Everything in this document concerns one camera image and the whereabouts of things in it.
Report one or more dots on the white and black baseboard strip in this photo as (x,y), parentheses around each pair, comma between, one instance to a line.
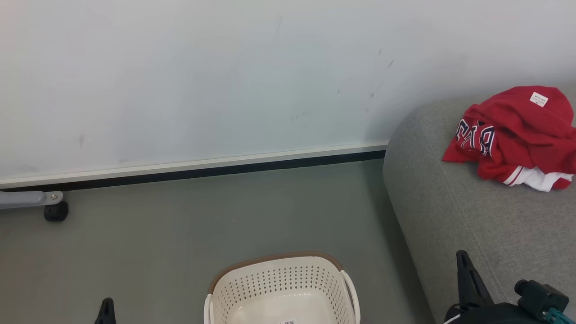
(193,167)

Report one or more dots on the cream perforated plastic laundry basket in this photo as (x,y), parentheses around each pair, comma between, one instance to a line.
(281,292)

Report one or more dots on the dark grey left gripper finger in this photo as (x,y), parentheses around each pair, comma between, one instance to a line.
(106,312)

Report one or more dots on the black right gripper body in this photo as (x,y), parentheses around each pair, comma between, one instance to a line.
(495,315)

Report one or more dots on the grey fabric sofa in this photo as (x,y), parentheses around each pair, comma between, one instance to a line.
(468,216)

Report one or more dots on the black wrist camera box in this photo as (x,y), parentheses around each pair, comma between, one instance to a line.
(542,297)

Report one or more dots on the red and white jersey shirt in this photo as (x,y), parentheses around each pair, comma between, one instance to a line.
(522,135)

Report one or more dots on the black caster wheel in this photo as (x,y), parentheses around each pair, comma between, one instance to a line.
(56,211)

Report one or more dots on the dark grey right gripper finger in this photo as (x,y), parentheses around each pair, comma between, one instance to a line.
(470,281)

